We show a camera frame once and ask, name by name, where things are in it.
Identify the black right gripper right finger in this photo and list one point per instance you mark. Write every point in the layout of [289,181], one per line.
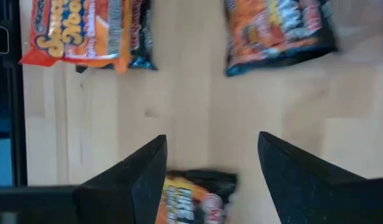
[319,193]

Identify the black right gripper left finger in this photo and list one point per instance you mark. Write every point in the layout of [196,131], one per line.
[125,193]

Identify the black Fire Noodle packet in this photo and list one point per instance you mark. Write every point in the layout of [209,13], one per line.
[194,202]
[144,40]
[272,34]

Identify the red Saucy Noods packet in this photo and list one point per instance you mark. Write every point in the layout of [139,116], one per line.
[73,31]

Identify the black aluminium table frame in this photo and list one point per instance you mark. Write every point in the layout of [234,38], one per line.
[18,109]

